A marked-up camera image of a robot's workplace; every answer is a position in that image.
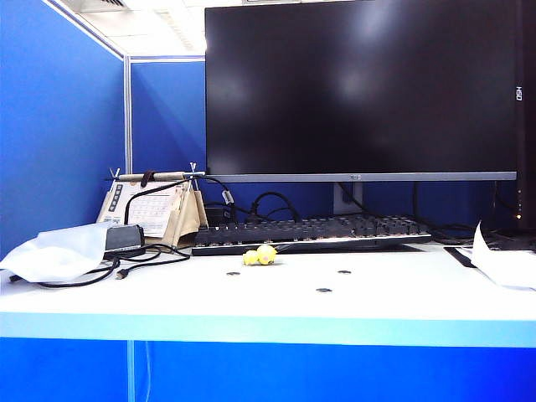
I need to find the black desk pad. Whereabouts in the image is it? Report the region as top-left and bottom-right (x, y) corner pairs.
(443, 245), (478, 268)

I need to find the black docking box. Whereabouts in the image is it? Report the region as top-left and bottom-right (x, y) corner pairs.
(103, 224), (147, 253)

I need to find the black monitor with white logo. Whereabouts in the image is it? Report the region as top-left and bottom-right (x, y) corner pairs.
(517, 0), (536, 231)

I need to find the white paper with small sketch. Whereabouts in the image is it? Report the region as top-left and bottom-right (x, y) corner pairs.
(456, 219), (536, 280)

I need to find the blue desk panel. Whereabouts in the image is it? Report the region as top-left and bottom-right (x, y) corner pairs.
(0, 337), (536, 402)

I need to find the black monitor stand cable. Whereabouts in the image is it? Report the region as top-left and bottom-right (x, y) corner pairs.
(338, 182), (380, 217)

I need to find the translucent white plastic bag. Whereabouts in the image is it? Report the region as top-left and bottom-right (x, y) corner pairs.
(0, 221), (111, 284)

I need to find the thin pale hanging cable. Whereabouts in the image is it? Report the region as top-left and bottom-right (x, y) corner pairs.
(144, 341), (152, 402)

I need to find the thick black coiled cable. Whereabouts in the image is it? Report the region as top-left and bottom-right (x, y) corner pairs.
(250, 190), (302, 223)

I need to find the yellow black-eared doll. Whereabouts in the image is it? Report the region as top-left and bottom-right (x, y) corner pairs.
(242, 245), (278, 267)

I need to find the long black looped cable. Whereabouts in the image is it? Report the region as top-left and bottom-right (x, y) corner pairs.
(7, 255), (122, 289)

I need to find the black cable with ferrite bead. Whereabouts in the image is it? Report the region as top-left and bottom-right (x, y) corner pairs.
(204, 174), (236, 221)

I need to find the small black power adapter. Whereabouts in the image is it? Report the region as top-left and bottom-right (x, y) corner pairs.
(205, 203), (231, 227)

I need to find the desk calendar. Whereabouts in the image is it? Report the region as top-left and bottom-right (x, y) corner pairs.
(95, 179), (179, 238)

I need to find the black computer keyboard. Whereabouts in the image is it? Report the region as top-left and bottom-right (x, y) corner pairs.
(190, 214), (433, 256)

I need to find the thin black dock cable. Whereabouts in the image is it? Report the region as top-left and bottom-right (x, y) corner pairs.
(124, 183), (179, 229)

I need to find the black monitor signal cable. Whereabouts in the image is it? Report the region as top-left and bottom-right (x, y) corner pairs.
(412, 182), (474, 245)

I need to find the black cable with usb plug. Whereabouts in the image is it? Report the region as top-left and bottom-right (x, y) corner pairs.
(115, 245), (193, 281)

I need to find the large monitor with silver bezel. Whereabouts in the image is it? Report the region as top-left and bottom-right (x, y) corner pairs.
(204, 4), (518, 217)

